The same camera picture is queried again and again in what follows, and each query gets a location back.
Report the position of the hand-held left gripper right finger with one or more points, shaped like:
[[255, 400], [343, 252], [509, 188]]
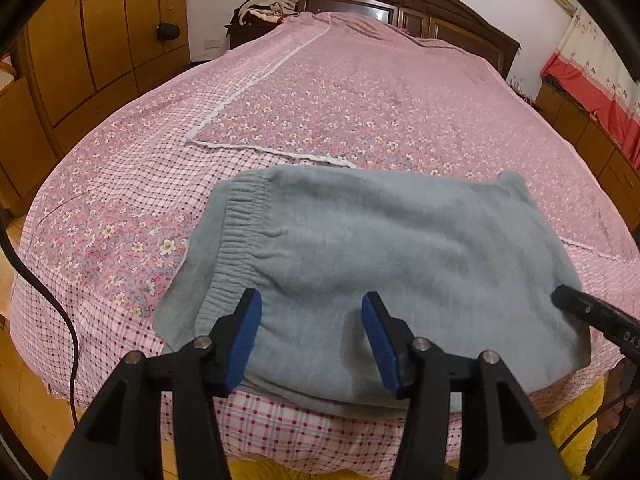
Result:
[[382, 345]]

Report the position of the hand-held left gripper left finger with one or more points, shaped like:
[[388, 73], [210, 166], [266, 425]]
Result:
[[246, 340]]

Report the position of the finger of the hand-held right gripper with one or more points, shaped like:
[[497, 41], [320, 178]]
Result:
[[595, 312]]

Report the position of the grey pants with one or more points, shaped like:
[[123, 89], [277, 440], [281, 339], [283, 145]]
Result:
[[375, 260]]

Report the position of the wooden low cabinet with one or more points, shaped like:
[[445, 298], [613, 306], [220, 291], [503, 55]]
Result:
[[590, 145]]

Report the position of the white floral curtain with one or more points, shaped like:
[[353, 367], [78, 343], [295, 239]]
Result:
[[595, 55]]

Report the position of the pink floral bed sheet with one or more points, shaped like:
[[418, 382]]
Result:
[[325, 90]]

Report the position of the dark wooden nightstand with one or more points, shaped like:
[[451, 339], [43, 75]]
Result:
[[245, 37]]

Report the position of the black hanging pouch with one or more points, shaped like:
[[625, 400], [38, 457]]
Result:
[[167, 31]]

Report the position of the pile of clothes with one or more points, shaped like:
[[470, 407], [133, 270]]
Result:
[[270, 7]]

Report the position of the wooden wardrobe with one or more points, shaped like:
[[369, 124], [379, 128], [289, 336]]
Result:
[[100, 35]]

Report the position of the dark wooden headboard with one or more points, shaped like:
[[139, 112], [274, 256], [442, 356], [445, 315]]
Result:
[[425, 5]]

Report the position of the white wall socket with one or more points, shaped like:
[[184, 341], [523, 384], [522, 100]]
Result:
[[213, 43]]

